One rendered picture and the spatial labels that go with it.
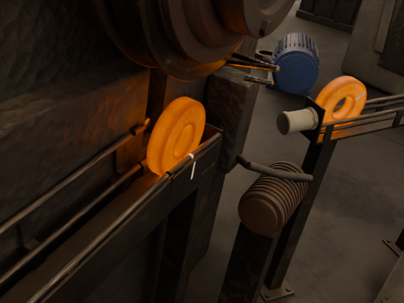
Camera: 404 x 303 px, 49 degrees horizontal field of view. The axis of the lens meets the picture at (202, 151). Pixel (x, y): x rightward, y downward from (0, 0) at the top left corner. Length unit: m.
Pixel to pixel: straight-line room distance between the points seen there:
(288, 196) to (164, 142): 0.48
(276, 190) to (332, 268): 0.72
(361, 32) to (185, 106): 2.82
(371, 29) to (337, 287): 2.19
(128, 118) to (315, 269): 1.15
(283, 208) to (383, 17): 2.47
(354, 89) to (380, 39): 2.23
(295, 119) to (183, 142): 0.36
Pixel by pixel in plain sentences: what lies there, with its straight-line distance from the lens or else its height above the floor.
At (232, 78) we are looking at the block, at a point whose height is 0.80.
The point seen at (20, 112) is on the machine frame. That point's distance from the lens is 0.63.
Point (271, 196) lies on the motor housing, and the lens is 1.12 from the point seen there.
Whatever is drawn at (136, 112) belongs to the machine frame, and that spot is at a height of 0.79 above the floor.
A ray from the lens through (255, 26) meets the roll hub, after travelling 0.65.
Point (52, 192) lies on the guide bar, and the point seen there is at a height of 0.74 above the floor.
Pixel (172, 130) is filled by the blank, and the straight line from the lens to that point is 0.78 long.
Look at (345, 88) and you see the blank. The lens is 1.21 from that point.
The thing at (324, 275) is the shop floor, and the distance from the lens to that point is 1.76.
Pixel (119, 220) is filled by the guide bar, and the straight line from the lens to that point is 0.72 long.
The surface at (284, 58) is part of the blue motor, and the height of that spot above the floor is 0.27.
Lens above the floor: 1.18
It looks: 32 degrees down
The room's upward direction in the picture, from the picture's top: 11 degrees clockwise
